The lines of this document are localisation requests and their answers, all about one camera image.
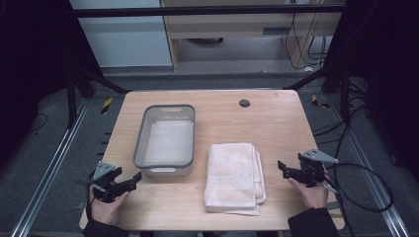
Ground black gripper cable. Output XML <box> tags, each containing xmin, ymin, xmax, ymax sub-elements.
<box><xmin>323</xmin><ymin>162</ymin><xmax>395</xmax><ymax>237</ymax></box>
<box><xmin>84</xmin><ymin>171</ymin><xmax>96</xmax><ymax>222</ymax></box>

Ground person's right hand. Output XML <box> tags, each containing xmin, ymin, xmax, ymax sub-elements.
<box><xmin>288</xmin><ymin>177</ymin><xmax>330</xmax><ymax>210</ymax></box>

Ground yellow black tape strip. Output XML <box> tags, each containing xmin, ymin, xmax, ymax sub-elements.
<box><xmin>100</xmin><ymin>97</ymin><xmax>114</xmax><ymax>116</ymax></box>
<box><xmin>310</xmin><ymin>94</ymin><xmax>331</xmax><ymax>110</ymax></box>

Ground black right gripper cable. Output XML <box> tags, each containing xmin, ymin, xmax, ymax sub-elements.
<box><xmin>323</xmin><ymin>162</ymin><xmax>395</xmax><ymax>237</ymax></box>

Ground person's left hand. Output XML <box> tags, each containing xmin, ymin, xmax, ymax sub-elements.
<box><xmin>89</xmin><ymin>187</ymin><xmax>130</xmax><ymax>226</ymax></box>

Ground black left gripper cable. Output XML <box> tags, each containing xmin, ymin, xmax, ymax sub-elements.
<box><xmin>84</xmin><ymin>171</ymin><xmax>96</xmax><ymax>222</ymax></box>

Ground black hanging cables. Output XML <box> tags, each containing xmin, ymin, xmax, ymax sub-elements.
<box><xmin>284</xmin><ymin>2</ymin><xmax>328</xmax><ymax>71</ymax></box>

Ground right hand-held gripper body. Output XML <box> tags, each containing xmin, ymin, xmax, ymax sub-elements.
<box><xmin>296</xmin><ymin>148</ymin><xmax>339</xmax><ymax>189</ymax></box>

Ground wooden cabinet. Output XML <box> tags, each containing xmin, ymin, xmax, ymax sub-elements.
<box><xmin>159</xmin><ymin>0</ymin><xmax>348</xmax><ymax>72</ymax></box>

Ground aluminium floor rail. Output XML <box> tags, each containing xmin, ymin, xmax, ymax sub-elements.
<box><xmin>325</xmin><ymin>94</ymin><xmax>412</xmax><ymax>237</ymax></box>
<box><xmin>9</xmin><ymin>98</ymin><xmax>93</xmax><ymax>237</ymax></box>

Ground black metal stand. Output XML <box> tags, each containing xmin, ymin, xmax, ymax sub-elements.
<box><xmin>64</xmin><ymin>61</ymin><xmax>130</xmax><ymax>130</ymax></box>
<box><xmin>284</xmin><ymin>64</ymin><xmax>353</xmax><ymax>123</ymax></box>

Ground grey plastic basin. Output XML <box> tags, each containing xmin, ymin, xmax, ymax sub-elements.
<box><xmin>132</xmin><ymin>104</ymin><xmax>197</xmax><ymax>179</ymax></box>

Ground black curtain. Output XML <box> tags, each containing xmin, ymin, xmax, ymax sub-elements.
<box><xmin>0</xmin><ymin>0</ymin><xmax>104</xmax><ymax>167</ymax></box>
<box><xmin>323</xmin><ymin>0</ymin><xmax>419</xmax><ymax>181</ymax></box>

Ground thin black floor cable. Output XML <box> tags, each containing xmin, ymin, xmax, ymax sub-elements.
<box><xmin>30</xmin><ymin>112</ymin><xmax>49</xmax><ymax>133</ymax></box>

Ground white towel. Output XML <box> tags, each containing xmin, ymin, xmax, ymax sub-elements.
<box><xmin>203</xmin><ymin>141</ymin><xmax>268</xmax><ymax>217</ymax></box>

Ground white cabinet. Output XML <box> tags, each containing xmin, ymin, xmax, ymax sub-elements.
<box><xmin>69</xmin><ymin>0</ymin><xmax>174</xmax><ymax>69</ymax></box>

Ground black horizontal frame bar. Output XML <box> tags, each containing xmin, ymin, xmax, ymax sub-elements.
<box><xmin>72</xmin><ymin>4</ymin><xmax>348</xmax><ymax>19</ymax></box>

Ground black floor cables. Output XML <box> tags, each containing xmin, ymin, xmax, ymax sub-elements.
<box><xmin>311</xmin><ymin>78</ymin><xmax>375</xmax><ymax>146</ymax></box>

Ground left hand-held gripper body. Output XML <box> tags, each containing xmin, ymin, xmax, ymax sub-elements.
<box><xmin>89</xmin><ymin>160</ymin><xmax>130</xmax><ymax>203</ymax></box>

